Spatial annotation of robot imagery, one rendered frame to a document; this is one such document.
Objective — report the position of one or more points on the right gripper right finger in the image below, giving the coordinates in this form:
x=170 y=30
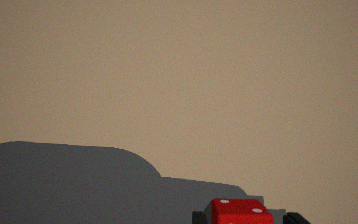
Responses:
x=294 y=218

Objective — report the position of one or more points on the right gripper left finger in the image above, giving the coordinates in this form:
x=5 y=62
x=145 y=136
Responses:
x=199 y=218

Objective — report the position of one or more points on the red die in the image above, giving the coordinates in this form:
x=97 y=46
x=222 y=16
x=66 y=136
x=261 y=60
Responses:
x=240 y=211

